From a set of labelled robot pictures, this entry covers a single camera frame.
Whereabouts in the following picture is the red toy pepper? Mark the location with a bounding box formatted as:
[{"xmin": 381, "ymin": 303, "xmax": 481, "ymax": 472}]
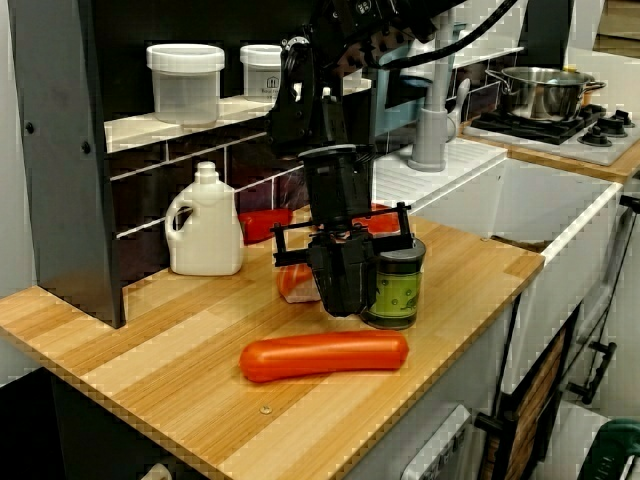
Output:
[{"xmin": 237, "ymin": 208, "xmax": 295, "ymax": 245}]

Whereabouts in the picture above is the grey faucet lever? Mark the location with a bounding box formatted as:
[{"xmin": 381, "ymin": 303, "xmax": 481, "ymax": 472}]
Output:
[{"xmin": 451, "ymin": 77, "xmax": 473, "ymax": 140}]

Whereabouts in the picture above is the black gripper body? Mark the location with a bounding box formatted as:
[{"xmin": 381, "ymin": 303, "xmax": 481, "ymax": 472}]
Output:
[{"xmin": 272, "ymin": 144, "xmax": 416, "ymax": 269}]

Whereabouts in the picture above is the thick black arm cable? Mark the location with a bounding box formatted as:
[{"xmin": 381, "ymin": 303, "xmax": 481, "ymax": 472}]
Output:
[{"xmin": 394, "ymin": 0, "xmax": 516, "ymax": 69}]

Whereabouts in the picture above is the grey hob panel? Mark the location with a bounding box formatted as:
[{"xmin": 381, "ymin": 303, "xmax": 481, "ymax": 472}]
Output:
[{"xmin": 459, "ymin": 107, "xmax": 640, "ymax": 167}]

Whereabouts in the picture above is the white appliance front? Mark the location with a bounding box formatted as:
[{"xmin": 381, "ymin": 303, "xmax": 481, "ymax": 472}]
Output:
[{"xmin": 399, "ymin": 403, "xmax": 475, "ymax": 480}]

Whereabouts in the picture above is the blue plastic bin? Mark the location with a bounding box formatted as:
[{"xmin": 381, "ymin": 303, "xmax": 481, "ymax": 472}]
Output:
[{"xmin": 374, "ymin": 24, "xmax": 469, "ymax": 139}]

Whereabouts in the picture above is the toy salmon sushi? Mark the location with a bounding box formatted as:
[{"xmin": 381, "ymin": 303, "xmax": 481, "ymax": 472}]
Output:
[{"xmin": 277, "ymin": 263, "xmax": 322, "ymax": 304}]

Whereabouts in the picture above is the black stove knob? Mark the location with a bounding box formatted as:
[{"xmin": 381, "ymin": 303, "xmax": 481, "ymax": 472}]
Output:
[
  {"xmin": 602, "ymin": 109, "xmax": 630, "ymax": 137},
  {"xmin": 578, "ymin": 124, "xmax": 613, "ymax": 148}
]

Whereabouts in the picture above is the white toy sink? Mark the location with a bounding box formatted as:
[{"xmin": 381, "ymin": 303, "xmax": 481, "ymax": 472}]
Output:
[{"xmin": 372, "ymin": 137, "xmax": 626, "ymax": 411}]

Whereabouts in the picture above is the green labelled tin can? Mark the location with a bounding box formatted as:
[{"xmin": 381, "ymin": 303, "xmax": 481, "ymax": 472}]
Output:
[{"xmin": 362, "ymin": 237, "xmax": 428, "ymax": 331}]

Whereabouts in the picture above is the steel cooking pot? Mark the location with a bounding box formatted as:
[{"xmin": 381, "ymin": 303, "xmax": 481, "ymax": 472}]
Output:
[{"xmin": 483, "ymin": 66, "xmax": 607, "ymax": 123}]

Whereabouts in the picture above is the small clear jar white lid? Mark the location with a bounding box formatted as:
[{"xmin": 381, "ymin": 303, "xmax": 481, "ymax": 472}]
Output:
[{"xmin": 239, "ymin": 44, "xmax": 284, "ymax": 104}]

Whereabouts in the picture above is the black oven door handle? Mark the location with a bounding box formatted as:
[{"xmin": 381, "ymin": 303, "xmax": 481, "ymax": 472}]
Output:
[{"xmin": 567, "ymin": 339, "xmax": 619, "ymax": 405}]

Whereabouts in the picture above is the green object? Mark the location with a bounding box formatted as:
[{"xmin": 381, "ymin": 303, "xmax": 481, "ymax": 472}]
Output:
[{"xmin": 594, "ymin": 418, "xmax": 640, "ymax": 480}]

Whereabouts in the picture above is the thin black hanging cable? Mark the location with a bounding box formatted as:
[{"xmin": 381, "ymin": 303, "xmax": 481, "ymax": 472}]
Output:
[{"xmin": 574, "ymin": 194, "xmax": 640, "ymax": 351}]

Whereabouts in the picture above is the black framed oven door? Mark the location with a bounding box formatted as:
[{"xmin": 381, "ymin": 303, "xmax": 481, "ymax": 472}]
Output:
[{"xmin": 473, "ymin": 304, "xmax": 584, "ymax": 480}]

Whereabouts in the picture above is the grey toy faucet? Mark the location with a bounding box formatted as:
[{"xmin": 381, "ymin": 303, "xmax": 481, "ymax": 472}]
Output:
[{"xmin": 399, "ymin": 9, "xmax": 459, "ymax": 174}]

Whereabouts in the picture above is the orange toy sausage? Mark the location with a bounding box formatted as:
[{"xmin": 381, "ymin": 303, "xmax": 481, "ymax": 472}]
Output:
[{"xmin": 238, "ymin": 329, "xmax": 411, "ymax": 385}]

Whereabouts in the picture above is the dark grey shelf unit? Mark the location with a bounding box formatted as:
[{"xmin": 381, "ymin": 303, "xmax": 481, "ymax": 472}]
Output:
[{"xmin": 9, "ymin": 0, "xmax": 384, "ymax": 330}]

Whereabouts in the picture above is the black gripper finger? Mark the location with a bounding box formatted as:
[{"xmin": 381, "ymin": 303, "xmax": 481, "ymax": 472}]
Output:
[
  {"xmin": 307, "ymin": 239, "xmax": 351, "ymax": 318},
  {"xmin": 348, "ymin": 238, "xmax": 377, "ymax": 315}
]

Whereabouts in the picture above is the red plate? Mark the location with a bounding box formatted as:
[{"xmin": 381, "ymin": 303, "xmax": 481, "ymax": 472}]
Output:
[{"xmin": 349, "ymin": 202, "xmax": 407, "ymax": 235}]

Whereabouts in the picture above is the black stove grate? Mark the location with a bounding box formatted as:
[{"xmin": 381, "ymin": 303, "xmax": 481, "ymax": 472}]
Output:
[{"xmin": 469, "ymin": 107, "xmax": 609, "ymax": 146}]

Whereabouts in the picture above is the white detergent bottle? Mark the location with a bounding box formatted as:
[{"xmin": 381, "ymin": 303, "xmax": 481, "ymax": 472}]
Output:
[{"xmin": 164, "ymin": 161, "xmax": 246, "ymax": 276}]

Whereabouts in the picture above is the large clear jar white lid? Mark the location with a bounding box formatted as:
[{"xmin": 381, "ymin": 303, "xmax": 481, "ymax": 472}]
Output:
[{"xmin": 145, "ymin": 43, "xmax": 226, "ymax": 126}]

